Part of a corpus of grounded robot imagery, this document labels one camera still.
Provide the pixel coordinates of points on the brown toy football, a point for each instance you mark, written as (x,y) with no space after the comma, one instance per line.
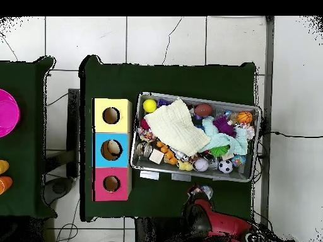
(203,109)

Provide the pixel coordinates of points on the orange toy basketball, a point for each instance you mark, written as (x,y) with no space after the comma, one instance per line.
(245,117)

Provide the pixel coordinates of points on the small soccer ball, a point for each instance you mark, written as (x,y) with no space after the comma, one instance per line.
(225,166)

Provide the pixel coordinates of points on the cream yellow cloth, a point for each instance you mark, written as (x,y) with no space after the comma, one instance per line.
(175,127)

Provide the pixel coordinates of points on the green spiky ball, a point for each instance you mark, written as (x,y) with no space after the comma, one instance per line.
(220,150)

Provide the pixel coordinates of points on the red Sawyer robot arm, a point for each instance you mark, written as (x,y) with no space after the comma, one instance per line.
(222,224)

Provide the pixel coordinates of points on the purple spiky toy with eyes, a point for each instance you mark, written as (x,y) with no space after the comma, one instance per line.
(223,125)

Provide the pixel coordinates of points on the magenta plate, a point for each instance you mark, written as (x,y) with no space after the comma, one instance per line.
(7,113)

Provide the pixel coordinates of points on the clear mesh bin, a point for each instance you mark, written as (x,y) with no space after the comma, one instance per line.
(197,173)

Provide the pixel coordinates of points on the white ball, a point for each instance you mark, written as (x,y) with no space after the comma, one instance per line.
(201,164)

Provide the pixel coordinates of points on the yellow ball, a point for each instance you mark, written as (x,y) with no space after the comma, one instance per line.
(150,105)

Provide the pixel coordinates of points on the small wooden block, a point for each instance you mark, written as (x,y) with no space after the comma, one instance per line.
(156,156)

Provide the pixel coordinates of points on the mint green cloth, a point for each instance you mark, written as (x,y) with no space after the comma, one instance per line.
(237,141)

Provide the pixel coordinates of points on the clear plastic packet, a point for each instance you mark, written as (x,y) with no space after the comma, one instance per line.
(207,191)

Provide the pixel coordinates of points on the dark green side table cloth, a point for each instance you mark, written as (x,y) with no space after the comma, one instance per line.
(22,146)

